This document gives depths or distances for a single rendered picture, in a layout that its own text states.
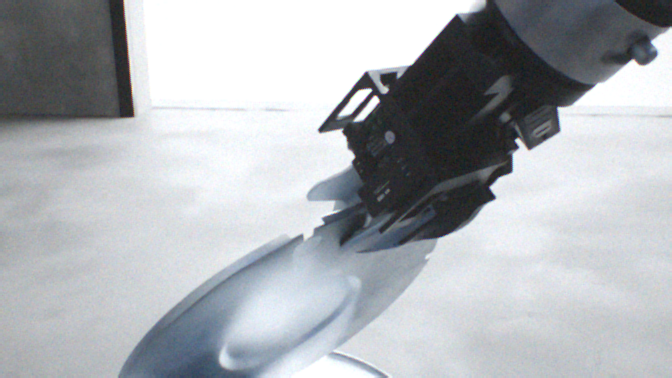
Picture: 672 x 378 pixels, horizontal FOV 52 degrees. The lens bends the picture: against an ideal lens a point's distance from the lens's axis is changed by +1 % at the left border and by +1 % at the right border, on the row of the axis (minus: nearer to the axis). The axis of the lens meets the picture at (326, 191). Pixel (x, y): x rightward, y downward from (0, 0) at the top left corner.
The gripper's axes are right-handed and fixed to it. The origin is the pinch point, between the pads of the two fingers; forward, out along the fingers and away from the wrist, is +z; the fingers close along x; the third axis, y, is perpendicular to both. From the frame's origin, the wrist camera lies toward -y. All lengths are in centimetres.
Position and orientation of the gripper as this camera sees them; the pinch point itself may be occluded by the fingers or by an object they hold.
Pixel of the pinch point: (356, 227)
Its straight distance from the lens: 48.5
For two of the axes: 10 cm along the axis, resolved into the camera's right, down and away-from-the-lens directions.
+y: -7.2, 2.0, -6.6
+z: -4.9, 5.3, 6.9
